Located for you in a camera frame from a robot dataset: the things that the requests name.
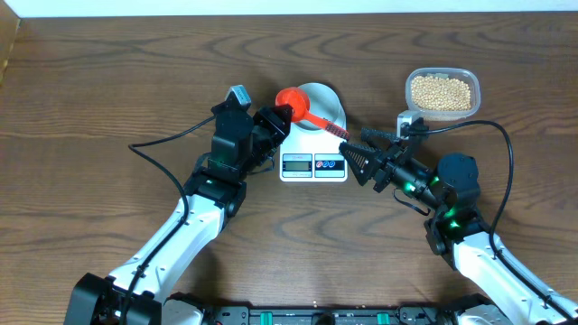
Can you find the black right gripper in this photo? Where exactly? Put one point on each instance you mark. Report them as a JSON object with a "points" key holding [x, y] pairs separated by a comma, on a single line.
{"points": [[393, 156]]}

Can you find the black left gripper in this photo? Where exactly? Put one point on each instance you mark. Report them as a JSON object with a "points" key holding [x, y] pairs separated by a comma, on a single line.
{"points": [[263, 118]]}

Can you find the red plastic measuring scoop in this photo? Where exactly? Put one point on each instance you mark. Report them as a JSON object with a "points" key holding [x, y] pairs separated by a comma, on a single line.
{"points": [[300, 103]]}

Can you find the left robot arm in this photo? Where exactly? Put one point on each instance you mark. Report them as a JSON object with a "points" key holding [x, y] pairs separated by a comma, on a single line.
{"points": [[136, 291]]}

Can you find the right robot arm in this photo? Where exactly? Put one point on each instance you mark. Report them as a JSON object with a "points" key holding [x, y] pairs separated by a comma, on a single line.
{"points": [[455, 228]]}

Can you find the white digital kitchen scale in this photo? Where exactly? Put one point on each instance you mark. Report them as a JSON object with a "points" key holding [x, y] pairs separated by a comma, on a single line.
{"points": [[310, 154]]}

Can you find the grey round bowl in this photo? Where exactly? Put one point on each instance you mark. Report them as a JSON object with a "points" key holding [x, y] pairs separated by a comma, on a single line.
{"points": [[325, 103]]}

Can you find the pile of soybeans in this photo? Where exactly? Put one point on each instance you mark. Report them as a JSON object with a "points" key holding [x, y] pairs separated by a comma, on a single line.
{"points": [[440, 94]]}

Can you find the clear plastic container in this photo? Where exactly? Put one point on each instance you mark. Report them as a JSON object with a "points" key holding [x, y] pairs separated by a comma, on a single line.
{"points": [[451, 73]]}

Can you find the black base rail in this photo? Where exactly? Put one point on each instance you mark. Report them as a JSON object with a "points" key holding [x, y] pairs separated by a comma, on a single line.
{"points": [[184, 309]]}

